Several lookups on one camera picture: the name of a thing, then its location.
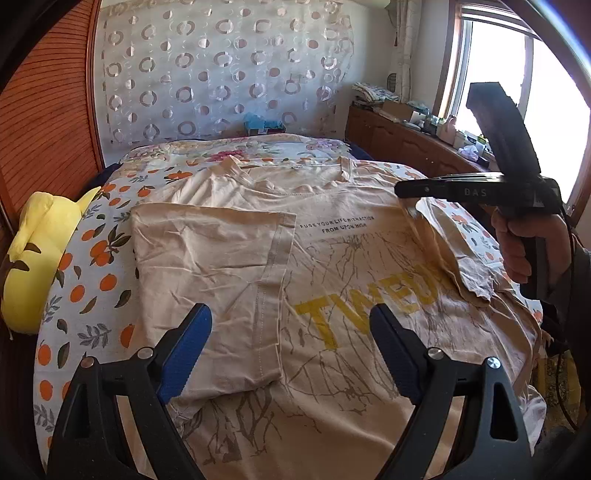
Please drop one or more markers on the cardboard box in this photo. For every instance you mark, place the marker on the cardboard box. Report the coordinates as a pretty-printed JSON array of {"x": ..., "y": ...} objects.
[{"x": 399, "y": 110}]

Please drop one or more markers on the beige printed t-shirt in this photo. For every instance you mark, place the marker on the beige printed t-shirt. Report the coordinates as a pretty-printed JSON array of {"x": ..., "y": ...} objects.
[{"x": 323, "y": 258}]

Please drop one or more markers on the stack of folded cloths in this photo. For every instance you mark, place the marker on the stack of folded cloths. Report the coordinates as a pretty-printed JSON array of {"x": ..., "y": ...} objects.
[{"x": 374, "y": 92}]

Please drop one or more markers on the white floral curtain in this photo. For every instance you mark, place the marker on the white floral curtain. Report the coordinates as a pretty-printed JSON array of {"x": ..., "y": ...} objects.
[{"x": 408, "y": 46}]

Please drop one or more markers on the yellow plush pillow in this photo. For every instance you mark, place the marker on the yellow plush pillow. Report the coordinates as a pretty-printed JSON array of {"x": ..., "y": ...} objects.
[{"x": 37, "y": 258}]

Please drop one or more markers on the orange fruit print bed sheet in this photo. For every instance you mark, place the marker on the orange fruit print bed sheet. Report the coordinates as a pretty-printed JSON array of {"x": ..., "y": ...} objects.
[{"x": 92, "y": 286}]

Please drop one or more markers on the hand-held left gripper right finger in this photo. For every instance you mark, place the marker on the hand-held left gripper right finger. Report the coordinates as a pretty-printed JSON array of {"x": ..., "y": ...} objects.
[{"x": 392, "y": 350}]

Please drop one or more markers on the white bottle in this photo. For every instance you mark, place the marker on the white bottle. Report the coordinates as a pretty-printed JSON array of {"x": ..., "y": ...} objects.
[{"x": 447, "y": 131}]

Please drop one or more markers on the wooden cabinet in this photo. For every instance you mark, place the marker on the wooden cabinet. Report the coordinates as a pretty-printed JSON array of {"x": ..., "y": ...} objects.
[{"x": 397, "y": 141}]

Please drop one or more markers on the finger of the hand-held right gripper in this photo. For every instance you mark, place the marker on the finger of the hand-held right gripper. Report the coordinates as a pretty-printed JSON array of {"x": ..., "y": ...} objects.
[{"x": 425, "y": 189}]

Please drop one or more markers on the wooden slatted panel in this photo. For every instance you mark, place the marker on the wooden slatted panel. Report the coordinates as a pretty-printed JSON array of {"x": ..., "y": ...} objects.
[{"x": 51, "y": 115}]

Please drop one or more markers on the teal box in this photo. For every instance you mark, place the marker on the teal box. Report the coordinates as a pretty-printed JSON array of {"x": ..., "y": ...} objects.
[{"x": 263, "y": 124}]

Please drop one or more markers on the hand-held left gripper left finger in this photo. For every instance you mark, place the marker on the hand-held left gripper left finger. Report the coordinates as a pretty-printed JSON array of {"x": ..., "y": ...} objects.
[{"x": 184, "y": 355}]

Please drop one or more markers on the window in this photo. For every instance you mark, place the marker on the window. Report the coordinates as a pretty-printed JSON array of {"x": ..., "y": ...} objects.
[{"x": 494, "y": 55}]

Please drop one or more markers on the person's right hand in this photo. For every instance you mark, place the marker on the person's right hand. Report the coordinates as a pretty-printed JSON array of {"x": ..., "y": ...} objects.
[{"x": 512, "y": 249}]

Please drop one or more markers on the sheer circle pattern curtain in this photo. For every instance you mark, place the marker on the sheer circle pattern curtain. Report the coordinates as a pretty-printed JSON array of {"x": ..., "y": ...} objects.
[{"x": 207, "y": 69}]

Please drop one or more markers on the floral quilt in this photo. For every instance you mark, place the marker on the floral quilt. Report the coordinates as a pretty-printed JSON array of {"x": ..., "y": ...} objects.
[{"x": 240, "y": 150}]

